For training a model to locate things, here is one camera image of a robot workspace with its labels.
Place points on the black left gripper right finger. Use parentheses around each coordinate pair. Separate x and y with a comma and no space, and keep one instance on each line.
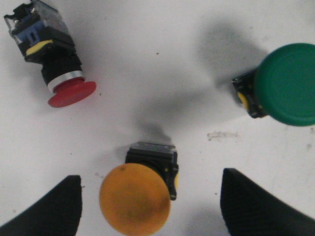
(249,210)

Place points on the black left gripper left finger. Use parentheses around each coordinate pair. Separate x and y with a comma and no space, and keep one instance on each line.
(58,213)

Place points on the yellow push button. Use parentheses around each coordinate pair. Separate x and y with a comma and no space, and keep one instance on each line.
(135,197)

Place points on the centre green push button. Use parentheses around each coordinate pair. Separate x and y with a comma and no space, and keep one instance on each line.
(282,87)

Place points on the lying red push button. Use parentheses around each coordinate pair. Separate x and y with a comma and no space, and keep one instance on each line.
(43,38)

